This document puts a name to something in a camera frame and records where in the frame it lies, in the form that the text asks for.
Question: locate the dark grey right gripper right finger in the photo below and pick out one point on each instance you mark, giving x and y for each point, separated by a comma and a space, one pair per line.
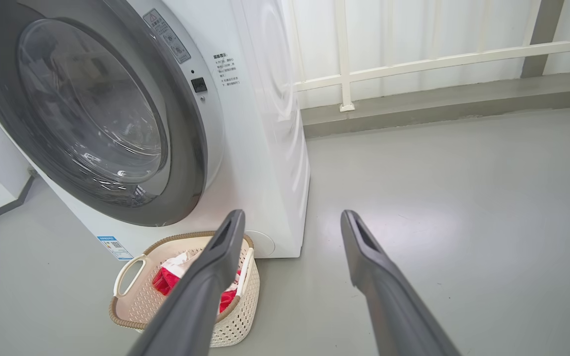
384, 296

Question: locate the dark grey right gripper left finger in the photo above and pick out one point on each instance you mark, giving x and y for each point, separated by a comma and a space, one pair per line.
201, 296

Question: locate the red and white garment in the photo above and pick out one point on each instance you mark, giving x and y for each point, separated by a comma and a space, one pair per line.
166, 282

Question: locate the black round glass washer door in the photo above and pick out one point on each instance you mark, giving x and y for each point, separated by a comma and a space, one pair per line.
181, 163

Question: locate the cream basket with brown rim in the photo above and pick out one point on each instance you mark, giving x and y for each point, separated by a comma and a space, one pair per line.
136, 306

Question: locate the white front-load washing machine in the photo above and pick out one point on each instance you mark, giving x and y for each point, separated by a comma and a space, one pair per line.
265, 123

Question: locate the white warning label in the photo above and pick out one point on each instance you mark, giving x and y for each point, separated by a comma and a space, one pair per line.
226, 69

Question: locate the round white filter cover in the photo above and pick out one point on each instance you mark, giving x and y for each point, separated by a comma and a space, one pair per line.
264, 243

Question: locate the blue energy label sticker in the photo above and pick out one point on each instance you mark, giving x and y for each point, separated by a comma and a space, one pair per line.
115, 247

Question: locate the white metal railing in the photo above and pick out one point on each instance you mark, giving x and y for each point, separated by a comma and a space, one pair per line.
344, 49

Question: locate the grey warning sticker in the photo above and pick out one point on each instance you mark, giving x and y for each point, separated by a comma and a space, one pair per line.
166, 34

